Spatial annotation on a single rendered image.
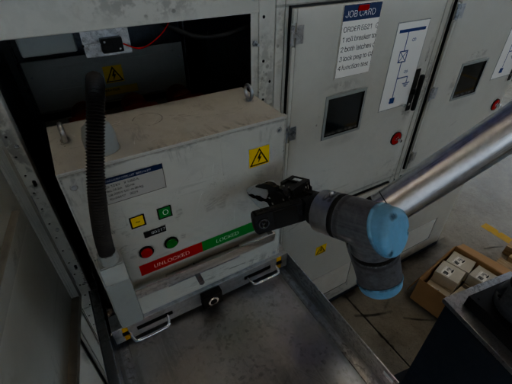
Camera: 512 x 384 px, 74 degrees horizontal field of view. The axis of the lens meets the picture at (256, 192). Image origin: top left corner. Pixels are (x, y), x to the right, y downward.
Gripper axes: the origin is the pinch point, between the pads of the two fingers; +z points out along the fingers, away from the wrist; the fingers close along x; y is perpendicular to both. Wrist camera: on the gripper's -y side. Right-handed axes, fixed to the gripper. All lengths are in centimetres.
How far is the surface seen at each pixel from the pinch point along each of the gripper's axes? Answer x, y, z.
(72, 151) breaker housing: 21.1, -30.1, 13.4
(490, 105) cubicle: -21, 148, -12
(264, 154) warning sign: 8.3, 5.9, -1.8
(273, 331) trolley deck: -40.1, -5.3, -4.6
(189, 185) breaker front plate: 7.6, -13.0, 3.6
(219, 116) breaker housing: 18.9, 0.3, 5.3
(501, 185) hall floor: -126, 270, 3
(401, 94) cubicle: 2, 81, 0
